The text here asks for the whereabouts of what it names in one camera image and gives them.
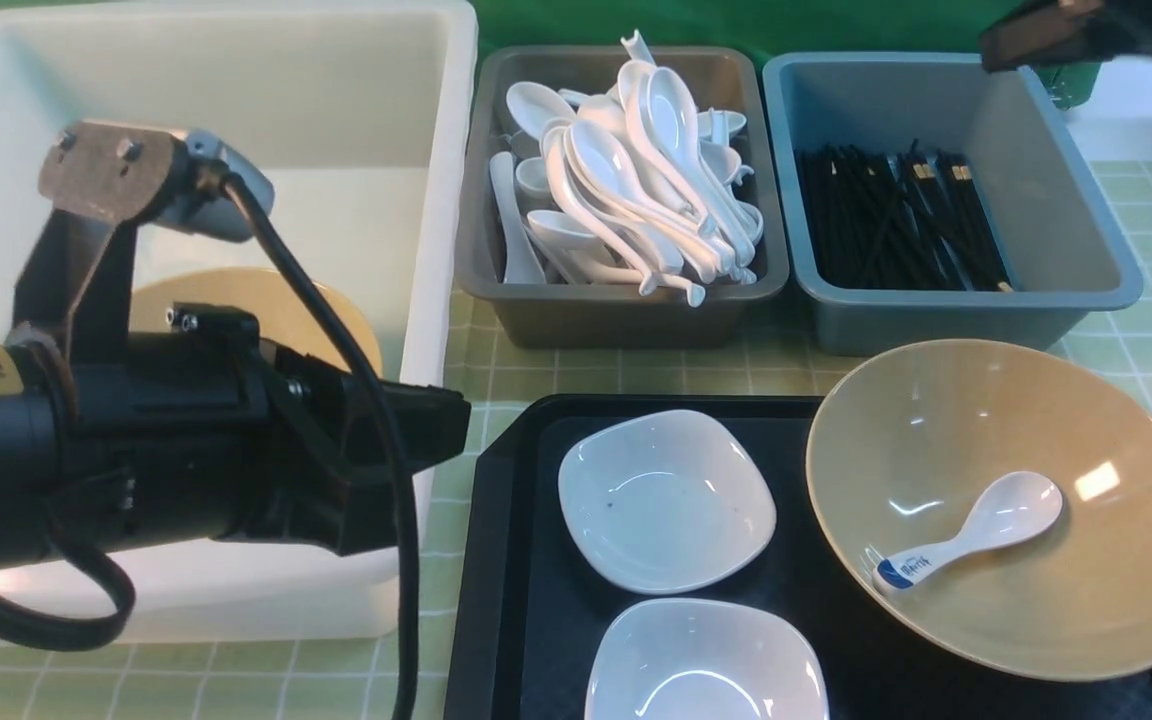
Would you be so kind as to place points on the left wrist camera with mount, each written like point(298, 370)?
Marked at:
point(105, 181)

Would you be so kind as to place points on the large tan noodle bowl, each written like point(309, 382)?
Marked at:
point(903, 446)

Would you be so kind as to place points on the pile of black chopsticks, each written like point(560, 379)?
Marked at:
point(913, 220)

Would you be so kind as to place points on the green cloth backdrop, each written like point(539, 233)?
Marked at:
point(759, 29)

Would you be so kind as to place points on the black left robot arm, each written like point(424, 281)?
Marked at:
point(29, 457)

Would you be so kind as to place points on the white ceramic soup spoon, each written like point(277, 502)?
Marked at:
point(1013, 509)

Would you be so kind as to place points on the white square dish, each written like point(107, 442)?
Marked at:
point(665, 503)
point(684, 658)

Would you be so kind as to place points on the blue-grey chopstick bin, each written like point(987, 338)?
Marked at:
point(1063, 247)

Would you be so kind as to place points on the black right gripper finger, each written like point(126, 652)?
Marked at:
point(1055, 33)

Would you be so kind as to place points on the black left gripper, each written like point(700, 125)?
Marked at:
point(212, 431)

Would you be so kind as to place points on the pile of white spoons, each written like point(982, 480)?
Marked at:
point(635, 186)

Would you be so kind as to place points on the large white plastic tub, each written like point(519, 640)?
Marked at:
point(358, 113)

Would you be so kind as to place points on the grey spoon bin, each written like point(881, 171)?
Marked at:
point(588, 316)

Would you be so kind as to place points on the black plastic serving tray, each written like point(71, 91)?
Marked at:
point(532, 612)

